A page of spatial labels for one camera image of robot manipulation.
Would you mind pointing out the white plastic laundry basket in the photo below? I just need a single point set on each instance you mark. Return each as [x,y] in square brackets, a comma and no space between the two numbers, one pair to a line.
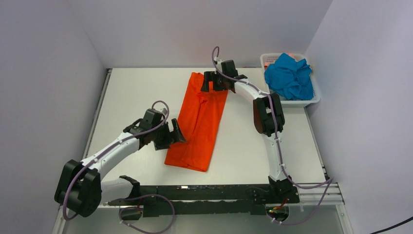
[297,103]

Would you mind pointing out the blue t shirt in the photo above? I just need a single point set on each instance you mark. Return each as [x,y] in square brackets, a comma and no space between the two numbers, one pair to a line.
[290,78]

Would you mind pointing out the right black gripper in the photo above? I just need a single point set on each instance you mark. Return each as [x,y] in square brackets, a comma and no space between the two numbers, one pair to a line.
[211,76]

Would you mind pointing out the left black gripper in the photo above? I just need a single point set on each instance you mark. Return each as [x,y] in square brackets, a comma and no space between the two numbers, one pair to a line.
[171,137]

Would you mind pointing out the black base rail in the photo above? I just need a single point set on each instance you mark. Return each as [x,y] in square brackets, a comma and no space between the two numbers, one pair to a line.
[210,199]

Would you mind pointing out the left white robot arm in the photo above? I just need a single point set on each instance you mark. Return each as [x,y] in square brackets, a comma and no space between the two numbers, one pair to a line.
[81,187]

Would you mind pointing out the orange t shirt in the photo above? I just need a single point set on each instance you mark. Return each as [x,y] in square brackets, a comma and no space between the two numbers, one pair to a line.
[199,121]

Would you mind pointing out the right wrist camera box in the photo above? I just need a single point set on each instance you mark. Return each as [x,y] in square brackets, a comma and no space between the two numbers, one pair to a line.
[217,63]

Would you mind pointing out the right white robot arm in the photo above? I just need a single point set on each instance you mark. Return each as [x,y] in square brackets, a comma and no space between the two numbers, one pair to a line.
[268,120]

